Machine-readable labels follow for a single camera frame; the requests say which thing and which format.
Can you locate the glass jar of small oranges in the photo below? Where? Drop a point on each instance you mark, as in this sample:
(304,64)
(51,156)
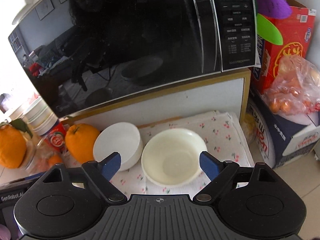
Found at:
(37,155)

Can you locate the orange with stem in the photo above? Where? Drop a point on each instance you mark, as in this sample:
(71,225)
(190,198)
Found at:
(82,142)

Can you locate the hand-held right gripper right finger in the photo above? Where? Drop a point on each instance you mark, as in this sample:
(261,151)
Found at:
(208,166)

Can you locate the black microwave oven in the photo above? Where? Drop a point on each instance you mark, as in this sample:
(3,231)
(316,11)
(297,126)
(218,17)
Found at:
(125,42)

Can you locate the cherry print tablecloth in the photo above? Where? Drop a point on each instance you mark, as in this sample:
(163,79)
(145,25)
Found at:
(220,130)

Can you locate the stack of paper cups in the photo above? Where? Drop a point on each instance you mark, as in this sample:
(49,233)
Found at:
(47,127)

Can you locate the plastic bag of oranges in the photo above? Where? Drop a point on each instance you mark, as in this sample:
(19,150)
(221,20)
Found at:
(292,87)

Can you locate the white deep bowl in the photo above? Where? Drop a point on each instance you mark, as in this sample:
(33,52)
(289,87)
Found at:
(117,142)

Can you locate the purple plush toy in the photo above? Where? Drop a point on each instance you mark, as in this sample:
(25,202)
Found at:
(272,5)

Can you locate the wide cream bowl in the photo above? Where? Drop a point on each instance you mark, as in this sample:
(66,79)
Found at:
(172,155)

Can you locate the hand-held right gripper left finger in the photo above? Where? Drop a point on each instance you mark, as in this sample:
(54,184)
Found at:
(111,166)

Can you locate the dark blue water carton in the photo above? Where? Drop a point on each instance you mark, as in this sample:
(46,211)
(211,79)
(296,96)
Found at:
(280,140)

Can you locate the red cardboard box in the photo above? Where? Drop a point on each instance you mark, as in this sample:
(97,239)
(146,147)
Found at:
(287,42)

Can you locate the large orange with leaves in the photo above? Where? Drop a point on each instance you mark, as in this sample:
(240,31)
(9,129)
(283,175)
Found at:
(11,147)

